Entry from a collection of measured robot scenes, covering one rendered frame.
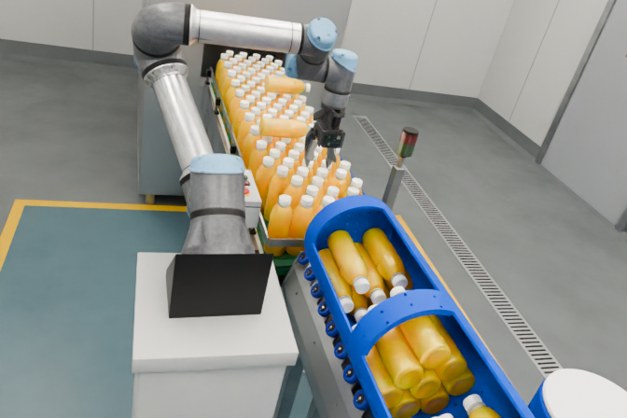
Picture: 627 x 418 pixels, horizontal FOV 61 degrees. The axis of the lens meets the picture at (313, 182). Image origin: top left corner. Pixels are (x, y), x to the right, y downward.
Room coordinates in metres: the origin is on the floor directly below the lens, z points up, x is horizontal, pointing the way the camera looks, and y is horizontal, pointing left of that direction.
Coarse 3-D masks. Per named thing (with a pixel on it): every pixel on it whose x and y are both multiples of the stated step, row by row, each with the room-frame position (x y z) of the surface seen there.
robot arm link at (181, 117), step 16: (176, 48) 1.26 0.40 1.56; (144, 64) 1.24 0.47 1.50; (160, 64) 1.24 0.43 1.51; (176, 64) 1.26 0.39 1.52; (144, 80) 1.24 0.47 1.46; (160, 80) 1.23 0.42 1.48; (176, 80) 1.24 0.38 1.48; (160, 96) 1.21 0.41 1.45; (176, 96) 1.21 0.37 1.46; (176, 112) 1.18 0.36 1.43; (192, 112) 1.20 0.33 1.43; (176, 128) 1.16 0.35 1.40; (192, 128) 1.16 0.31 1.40; (176, 144) 1.14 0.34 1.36; (192, 144) 1.13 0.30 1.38; (208, 144) 1.16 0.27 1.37
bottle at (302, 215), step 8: (296, 208) 1.47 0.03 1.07; (304, 208) 1.46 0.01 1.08; (312, 208) 1.47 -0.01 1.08; (296, 216) 1.45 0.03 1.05; (304, 216) 1.45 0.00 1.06; (312, 216) 1.46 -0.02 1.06; (296, 224) 1.44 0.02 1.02; (304, 224) 1.44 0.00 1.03; (296, 232) 1.44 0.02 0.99; (304, 232) 1.45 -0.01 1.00; (288, 248) 1.45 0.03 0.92; (296, 248) 1.44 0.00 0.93; (296, 256) 1.44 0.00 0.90
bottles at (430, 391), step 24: (336, 264) 1.21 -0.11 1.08; (336, 288) 1.12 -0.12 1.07; (384, 288) 1.20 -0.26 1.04; (408, 288) 1.17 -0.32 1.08; (360, 312) 1.12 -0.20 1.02; (384, 384) 0.83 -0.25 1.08; (432, 384) 0.87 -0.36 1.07; (456, 384) 0.89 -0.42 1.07; (408, 408) 0.85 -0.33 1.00; (432, 408) 0.88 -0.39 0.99
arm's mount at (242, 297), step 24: (192, 264) 0.81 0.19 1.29; (216, 264) 0.83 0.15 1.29; (240, 264) 0.85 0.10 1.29; (264, 264) 0.87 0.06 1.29; (168, 288) 0.85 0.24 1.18; (192, 288) 0.81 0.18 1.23; (216, 288) 0.83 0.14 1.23; (240, 288) 0.85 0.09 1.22; (264, 288) 0.87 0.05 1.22; (168, 312) 0.81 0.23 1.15; (192, 312) 0.82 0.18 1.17; (216, 312) 0.84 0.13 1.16; (240, 312) 0.85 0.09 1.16
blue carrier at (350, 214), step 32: (320, 224) 1.26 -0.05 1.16; (352, 224) 1.34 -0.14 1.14; (384, 224) 1.38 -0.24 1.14; (416, 256) 1.12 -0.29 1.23; (416, 288) 1.20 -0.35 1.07; (352, 320) 1.14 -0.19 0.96; (384, 320) 0.90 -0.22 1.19; (448, 320) 1.06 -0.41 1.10; (352, 352) 0.90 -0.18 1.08; (480, 352) 0.84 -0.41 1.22; (480, 384) 0.90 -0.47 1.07; (384, 416) 0.73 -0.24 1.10; (416, 416) 0.87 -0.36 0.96; (512, 416) 0.80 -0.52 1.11
